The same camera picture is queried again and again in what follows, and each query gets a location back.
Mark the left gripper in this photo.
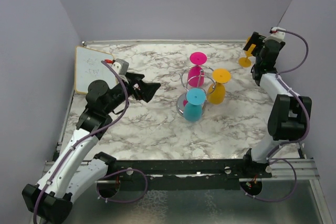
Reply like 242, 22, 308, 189
104, 71, 161, 114

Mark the yellow wine glass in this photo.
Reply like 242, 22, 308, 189
238, 44, 256, 68
207, 68, 231, 105

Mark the blue wine glass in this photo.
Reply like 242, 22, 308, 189
183, 88, 206, 122

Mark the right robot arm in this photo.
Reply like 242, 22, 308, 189
241, 27, 312, 177

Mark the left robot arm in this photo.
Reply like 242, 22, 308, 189
22, 72, 161, 223

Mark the pink wine glass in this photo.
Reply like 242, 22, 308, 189
187, 52, 207, 88

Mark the chrome wine glass rack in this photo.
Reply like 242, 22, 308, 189
171, 65, 215, 117

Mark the small whiteboard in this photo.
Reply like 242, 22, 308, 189
75, 46, 116, 94

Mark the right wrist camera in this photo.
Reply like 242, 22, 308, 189
263, 27, 286, 42

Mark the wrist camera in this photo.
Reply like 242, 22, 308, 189
263, 27, 286, 42
112, 59, 129, 76

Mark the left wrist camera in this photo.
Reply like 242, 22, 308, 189
112, 59, 129, 76

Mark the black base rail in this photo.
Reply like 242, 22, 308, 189
96, 159, 271, 192

